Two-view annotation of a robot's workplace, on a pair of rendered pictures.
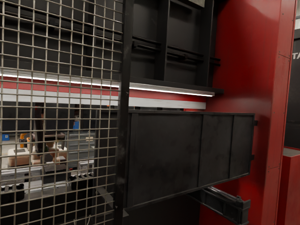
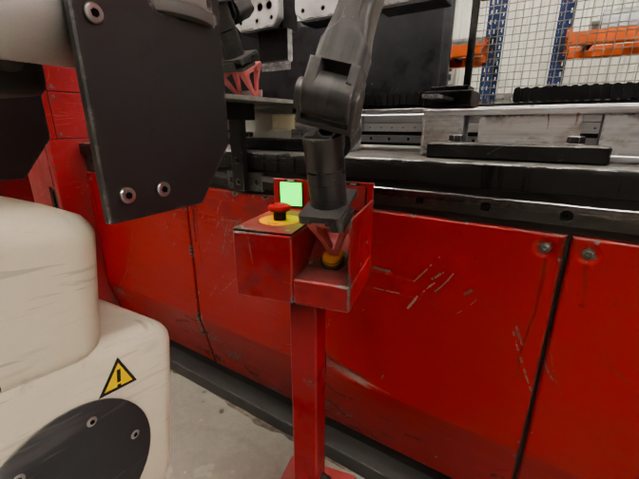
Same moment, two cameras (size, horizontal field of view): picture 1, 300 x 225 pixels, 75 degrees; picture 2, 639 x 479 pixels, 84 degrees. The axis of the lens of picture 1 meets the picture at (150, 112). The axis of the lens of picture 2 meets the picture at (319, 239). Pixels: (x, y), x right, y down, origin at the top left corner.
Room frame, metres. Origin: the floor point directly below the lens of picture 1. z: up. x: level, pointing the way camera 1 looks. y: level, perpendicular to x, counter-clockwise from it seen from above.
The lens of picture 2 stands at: (1.66, 1.25, 0.94)
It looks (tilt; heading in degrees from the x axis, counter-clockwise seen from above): 18 degrees down; 247
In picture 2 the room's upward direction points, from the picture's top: straight up
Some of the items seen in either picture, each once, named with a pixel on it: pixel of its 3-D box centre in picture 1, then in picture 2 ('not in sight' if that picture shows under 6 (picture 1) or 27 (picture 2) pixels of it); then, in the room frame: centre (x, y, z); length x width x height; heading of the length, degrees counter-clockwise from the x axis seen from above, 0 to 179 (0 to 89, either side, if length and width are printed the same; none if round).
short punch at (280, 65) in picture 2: not in sight; (275, 51); (1.35, 0.22, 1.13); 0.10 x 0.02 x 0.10; 124
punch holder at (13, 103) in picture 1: (18, 116); not in sight; (1.03, 0.69, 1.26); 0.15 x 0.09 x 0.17; 124
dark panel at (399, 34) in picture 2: (195, 151); (309, 79); (1.06, -0.26, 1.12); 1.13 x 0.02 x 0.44; 124
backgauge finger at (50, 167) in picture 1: (53, 168); (444, 95); (0.99, 0.48, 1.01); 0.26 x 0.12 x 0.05; 34
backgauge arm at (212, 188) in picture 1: (200, 189); not in sight; (1.29, -0.37, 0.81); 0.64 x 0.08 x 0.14; 34
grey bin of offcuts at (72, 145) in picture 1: (81, 148); not in sight; (3.92, 1.34, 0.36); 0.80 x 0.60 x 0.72; 128
